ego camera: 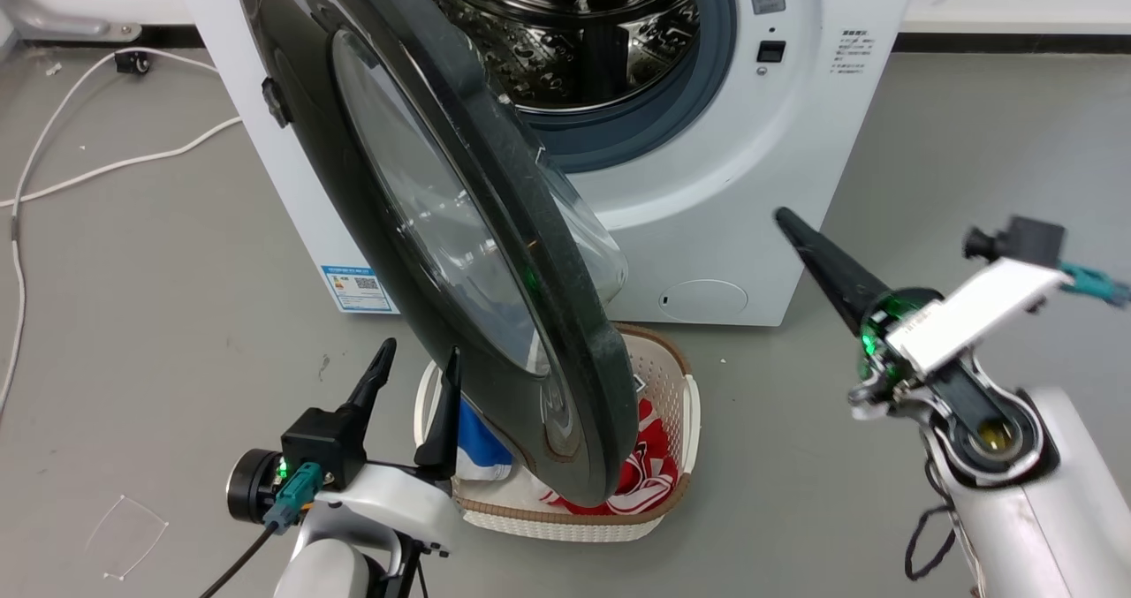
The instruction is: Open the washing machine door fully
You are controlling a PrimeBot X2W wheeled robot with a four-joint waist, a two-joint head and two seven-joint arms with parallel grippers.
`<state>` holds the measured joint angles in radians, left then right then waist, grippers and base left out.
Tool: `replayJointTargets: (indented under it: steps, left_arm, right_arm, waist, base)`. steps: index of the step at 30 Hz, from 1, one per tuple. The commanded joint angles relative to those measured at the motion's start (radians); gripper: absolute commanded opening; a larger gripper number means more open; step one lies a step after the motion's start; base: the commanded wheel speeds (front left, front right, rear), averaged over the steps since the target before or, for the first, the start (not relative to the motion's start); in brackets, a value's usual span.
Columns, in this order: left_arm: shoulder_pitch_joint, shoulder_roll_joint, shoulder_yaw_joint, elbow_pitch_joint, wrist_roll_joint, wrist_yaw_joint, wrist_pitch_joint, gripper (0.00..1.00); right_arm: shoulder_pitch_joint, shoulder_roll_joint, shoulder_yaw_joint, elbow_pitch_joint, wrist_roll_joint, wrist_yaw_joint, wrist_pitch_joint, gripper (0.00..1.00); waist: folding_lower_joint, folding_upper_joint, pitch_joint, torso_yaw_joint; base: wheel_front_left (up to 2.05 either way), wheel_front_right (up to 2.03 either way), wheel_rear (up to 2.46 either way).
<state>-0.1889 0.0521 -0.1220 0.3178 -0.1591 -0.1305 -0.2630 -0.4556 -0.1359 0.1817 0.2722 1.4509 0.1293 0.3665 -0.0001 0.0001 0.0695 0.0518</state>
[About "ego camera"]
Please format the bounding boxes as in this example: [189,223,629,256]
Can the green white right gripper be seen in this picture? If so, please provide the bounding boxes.
[774,207,1073,420]

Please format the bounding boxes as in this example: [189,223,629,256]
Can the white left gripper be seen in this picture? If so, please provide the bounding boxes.
[315,337,463,556]

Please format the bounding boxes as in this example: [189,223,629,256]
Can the black round washer door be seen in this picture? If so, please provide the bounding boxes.
[232,0,640,509]

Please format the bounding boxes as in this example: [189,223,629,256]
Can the white front-load washing machine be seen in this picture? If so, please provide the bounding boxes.
[172,0,924,328]

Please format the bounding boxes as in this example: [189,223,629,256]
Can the grey rubber door gasket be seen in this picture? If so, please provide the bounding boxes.
[512,0,740,174]

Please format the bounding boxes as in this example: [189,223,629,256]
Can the grey white machine base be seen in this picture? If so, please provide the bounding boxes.
[0,0,144,44]

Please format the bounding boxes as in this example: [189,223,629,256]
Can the blue white garment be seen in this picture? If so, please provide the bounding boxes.
[454,398,516,483]

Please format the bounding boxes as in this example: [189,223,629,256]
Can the blue white energy label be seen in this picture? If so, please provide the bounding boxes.
[320,264,397,315]

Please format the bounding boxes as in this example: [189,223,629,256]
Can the round white filter cover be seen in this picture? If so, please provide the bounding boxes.
[657,277,750,324]

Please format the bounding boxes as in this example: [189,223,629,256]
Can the white brown-rimmed laundry basket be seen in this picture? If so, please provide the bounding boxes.
[413,322,702,544]

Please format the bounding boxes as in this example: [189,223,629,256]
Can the red white patterned garment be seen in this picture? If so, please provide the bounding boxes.
[540,396,682,518]

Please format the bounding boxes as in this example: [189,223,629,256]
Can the stainless steel washer drum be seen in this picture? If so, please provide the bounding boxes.
[405,0,704,112]

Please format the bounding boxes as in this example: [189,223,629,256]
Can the teal left camera connector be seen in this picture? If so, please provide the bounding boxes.
[262,461,323,535]

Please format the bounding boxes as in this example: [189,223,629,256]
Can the teal camera connector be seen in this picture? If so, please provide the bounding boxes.
[1058,261,1131,308]
[262,461,323,535]

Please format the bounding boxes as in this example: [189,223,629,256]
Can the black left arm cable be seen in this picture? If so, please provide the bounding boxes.
[198,523,280,598]

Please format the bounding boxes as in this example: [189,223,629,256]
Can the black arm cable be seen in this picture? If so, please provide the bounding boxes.
[198,523,280,598]
[903,455,961,582]

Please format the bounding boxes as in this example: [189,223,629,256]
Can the teal right camera connector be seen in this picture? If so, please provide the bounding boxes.
[1058,261,1131,308]

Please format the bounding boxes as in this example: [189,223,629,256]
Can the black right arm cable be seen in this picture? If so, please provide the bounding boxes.
[903,455,961,582]

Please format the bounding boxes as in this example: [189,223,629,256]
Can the short white floor cable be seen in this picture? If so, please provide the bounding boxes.
[0,117,244,209]

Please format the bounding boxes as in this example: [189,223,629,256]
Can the long white floor cable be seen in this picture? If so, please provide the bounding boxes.
[0,46,220,422]

